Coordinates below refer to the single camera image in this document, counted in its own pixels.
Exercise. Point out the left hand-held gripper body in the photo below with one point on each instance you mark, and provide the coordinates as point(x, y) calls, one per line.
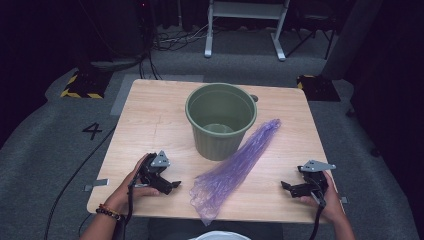
point(154, 175)

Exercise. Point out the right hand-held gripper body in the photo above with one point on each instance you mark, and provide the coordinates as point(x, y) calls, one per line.
point(316, 181)

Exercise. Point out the purple plastic bag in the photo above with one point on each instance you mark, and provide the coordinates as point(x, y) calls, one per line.
point(230, 170)

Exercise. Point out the green plastic bin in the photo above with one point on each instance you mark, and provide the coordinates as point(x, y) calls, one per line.
point(216, 143)

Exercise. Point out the person's right hand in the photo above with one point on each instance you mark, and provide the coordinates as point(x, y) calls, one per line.
point(333, 206)

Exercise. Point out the person's left hand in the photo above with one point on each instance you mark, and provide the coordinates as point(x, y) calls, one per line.
point(125, 196)

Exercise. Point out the wooden table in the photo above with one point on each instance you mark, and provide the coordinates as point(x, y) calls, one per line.
point(150, 110)

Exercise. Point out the small dark round disc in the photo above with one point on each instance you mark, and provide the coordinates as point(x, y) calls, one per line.
point(254, 98)

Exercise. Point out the black equipment stand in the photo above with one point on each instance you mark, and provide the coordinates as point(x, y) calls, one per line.
point(113, 43)

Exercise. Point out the grey column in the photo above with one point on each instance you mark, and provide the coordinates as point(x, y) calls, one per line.
point(350, 40)

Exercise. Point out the black folding stand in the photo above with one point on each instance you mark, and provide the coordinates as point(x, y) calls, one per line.
point(313, 30)

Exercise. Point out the grey metal table bracket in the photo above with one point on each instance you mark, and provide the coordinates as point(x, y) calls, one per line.
point(344, 200)
point(98, 183)

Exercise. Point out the black yellow striped base plate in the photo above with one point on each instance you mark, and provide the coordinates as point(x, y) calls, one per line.
point(318, 88)
point(86, 85)

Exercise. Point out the white metal stand frame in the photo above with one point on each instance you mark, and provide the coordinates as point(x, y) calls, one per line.
point(246, 10)

